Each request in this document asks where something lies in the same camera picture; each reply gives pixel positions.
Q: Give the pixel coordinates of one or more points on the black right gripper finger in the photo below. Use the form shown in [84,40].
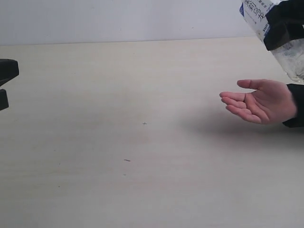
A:
[286,23]

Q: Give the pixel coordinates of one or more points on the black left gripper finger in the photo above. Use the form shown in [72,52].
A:
[9,69]
[4,104]

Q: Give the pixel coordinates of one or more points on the white label clear bottle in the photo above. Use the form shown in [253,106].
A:
[289,56]

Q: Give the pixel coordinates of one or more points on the black sleeved forearm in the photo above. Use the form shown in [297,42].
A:
[297,92]

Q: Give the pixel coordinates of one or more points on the person's open hand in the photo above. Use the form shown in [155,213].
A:
[270,102]

